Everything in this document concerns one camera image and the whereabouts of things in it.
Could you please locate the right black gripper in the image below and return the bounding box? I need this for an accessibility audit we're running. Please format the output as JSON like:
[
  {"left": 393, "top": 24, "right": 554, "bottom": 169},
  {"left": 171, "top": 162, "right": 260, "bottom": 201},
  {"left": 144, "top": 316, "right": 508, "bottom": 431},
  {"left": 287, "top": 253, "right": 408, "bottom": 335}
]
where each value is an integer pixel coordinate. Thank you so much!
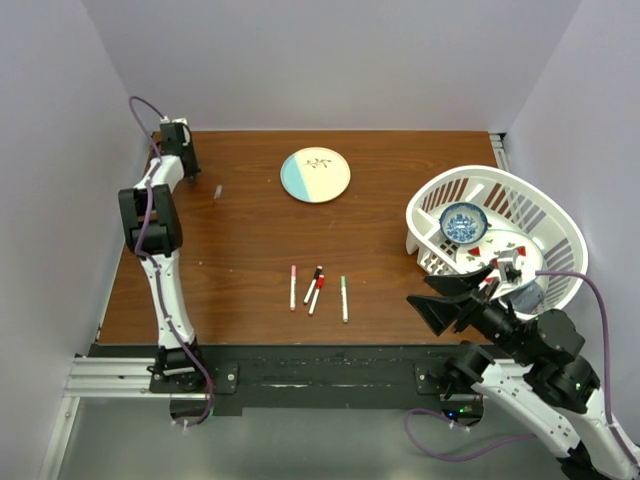
[{"left": 405, "top": 261, "right": 535, "bottom": 364}]

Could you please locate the white pen green tip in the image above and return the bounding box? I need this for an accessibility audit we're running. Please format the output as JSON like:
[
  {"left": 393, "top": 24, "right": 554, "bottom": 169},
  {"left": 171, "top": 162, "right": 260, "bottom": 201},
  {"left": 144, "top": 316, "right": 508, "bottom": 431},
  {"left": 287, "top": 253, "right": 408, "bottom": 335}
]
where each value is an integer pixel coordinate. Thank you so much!
[{"left": 340, "top": 275, "right": 349, "bottom": 324}]

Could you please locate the white pen red tip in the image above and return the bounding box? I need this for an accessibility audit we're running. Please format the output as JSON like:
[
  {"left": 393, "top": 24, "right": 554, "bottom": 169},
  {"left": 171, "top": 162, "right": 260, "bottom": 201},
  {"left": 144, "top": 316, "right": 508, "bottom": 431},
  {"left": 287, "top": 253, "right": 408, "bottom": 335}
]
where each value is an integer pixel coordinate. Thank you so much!
[{"left": 308, "top": 274, "right": 325, "bottom": 316}]

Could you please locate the white pen black tip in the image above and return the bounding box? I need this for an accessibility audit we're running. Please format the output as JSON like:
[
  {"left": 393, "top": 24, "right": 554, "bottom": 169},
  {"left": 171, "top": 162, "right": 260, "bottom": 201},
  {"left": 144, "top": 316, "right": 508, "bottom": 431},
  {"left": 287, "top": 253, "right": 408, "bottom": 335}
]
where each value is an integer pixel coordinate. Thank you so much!
[{"left": 303, "top": 265, "right": 323, "bottom": 305}]

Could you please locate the white pen pink tip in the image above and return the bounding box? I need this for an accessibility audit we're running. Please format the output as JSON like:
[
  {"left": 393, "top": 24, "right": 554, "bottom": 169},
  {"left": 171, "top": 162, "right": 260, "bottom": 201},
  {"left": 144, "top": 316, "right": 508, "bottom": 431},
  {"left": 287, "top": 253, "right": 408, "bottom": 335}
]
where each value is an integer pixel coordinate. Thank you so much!
[{"left": 289, "top": 264, "right": 297, "bottom": 312}]

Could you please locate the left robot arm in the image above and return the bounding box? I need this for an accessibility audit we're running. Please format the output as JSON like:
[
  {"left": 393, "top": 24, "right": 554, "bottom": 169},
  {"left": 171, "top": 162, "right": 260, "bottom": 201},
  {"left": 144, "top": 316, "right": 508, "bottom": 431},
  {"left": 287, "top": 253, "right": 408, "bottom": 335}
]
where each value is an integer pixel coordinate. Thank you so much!
[{"left": 118, "top": 118, "right": 207, "bottom": 392}]

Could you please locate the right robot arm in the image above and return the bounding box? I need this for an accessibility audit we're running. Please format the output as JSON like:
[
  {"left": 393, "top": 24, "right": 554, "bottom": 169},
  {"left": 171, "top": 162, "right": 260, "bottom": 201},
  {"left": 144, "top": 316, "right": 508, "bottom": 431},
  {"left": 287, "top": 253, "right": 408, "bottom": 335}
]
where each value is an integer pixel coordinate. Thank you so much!
[{"left": 407, "top": 264, "right": 639, "bottom": 479}]

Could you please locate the watermelon pattern plate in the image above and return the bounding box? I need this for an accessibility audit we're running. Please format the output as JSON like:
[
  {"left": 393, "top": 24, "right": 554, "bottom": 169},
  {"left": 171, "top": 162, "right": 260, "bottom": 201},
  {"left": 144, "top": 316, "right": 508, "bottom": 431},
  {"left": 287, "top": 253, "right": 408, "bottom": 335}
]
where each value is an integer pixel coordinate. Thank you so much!
[{"left": 450, "top": 229, "right": 546, "bottom": 275}]

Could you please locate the blue patterned bowl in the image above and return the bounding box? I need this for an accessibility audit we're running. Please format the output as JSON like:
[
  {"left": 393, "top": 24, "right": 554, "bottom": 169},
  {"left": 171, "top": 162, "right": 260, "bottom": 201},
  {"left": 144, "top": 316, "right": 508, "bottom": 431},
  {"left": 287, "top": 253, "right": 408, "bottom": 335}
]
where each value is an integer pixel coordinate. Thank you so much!
[{"left": 439, "top": 202, "right": 489, "bottom": 245}]

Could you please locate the grey cup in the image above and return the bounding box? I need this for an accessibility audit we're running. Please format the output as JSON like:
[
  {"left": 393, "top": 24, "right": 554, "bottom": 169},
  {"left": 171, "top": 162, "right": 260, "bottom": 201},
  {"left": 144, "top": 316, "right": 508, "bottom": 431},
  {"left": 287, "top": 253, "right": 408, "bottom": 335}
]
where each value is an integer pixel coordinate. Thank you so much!
[{"left": 508, "top": 282, "right": 545, "bottom": 314}]

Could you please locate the white plastic dish basket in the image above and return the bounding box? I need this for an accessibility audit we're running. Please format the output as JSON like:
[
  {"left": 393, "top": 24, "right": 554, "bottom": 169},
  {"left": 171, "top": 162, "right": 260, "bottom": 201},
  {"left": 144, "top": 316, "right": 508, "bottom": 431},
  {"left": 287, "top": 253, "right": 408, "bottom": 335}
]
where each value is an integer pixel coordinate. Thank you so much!
[{"left": 404, "top": 165, "right": 588, "bottom": 316}]

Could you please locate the cream and teal plate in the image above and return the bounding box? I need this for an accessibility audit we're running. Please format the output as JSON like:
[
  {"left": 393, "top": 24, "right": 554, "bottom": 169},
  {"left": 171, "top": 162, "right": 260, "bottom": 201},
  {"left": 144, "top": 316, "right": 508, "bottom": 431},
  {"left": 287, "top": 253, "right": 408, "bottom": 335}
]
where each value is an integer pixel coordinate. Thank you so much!
[{"left": 280, "top": 147, "right": 351, "bottom": 204}]

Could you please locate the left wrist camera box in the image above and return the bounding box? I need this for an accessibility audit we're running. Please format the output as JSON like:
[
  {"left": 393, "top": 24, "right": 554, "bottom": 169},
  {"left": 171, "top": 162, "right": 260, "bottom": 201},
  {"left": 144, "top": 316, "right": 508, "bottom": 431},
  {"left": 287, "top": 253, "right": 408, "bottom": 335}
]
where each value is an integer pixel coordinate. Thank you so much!
[{"left": 160, "top": 116, "right": 189, "bottom": 126}]

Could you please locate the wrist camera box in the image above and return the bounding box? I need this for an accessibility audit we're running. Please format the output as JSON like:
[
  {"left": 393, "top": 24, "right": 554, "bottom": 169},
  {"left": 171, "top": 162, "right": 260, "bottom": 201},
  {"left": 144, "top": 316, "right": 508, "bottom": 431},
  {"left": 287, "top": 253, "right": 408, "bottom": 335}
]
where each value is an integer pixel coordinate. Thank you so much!
[
  {"left": 160, "top": 116, "right": 189, "bottom": 126},
  {"left": 491, "top": 250, "right": 535, "bottom": 286}
]

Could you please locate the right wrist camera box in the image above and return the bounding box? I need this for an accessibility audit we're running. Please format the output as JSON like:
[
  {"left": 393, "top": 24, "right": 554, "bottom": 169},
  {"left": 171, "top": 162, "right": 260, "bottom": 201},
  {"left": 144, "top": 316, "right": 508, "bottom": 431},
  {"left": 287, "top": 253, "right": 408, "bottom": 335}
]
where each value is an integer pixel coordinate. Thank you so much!
[{"left": 491, "top": 250, "right": 535, "bottom": 286}]

